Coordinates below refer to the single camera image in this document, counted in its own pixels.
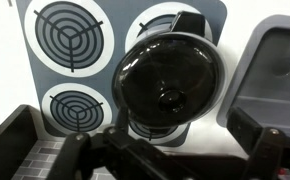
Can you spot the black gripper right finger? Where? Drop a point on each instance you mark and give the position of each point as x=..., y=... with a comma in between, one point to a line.
x=265, y=150

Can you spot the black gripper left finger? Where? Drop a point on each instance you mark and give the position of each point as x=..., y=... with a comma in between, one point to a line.
x=75, y=150

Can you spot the grey stove burner panel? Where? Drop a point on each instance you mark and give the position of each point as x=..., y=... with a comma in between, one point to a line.
x=118, y=20

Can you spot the black pot with lid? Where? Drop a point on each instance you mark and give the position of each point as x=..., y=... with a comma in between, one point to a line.
x=188, y=23

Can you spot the brick print backsplash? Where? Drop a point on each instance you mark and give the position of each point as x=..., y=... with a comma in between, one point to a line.
x=38, y=160

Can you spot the grey toy sink basin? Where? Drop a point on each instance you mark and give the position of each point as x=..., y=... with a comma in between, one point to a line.
x=271, y=100

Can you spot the black toy kitchen shelf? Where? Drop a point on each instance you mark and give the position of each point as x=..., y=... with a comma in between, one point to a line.
x=5, y=146

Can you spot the white toy kitchen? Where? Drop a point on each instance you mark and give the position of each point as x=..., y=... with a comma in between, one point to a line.
x=5, y=66

